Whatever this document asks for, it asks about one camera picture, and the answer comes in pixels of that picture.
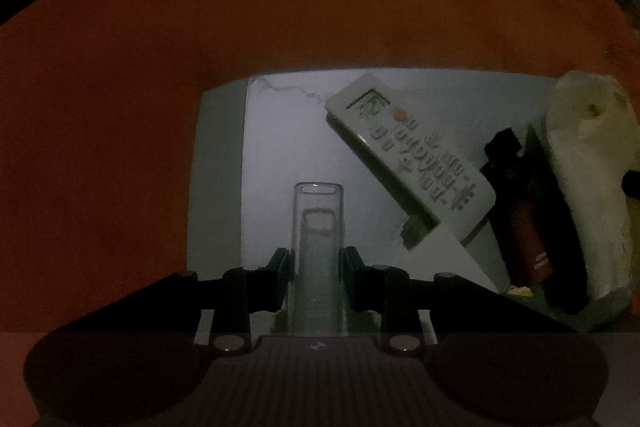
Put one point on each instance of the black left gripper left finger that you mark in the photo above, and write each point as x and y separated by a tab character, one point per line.
261	289

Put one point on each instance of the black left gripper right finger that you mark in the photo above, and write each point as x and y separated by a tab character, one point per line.
377	288

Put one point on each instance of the white remote control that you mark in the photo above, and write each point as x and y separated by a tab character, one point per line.
417	150

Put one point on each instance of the black box-shaped tool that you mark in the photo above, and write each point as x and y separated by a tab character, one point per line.
503	159

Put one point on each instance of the white flat board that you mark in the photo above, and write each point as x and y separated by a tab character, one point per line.
257	138

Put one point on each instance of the orange table cloth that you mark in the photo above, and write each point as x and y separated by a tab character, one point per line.
99	100

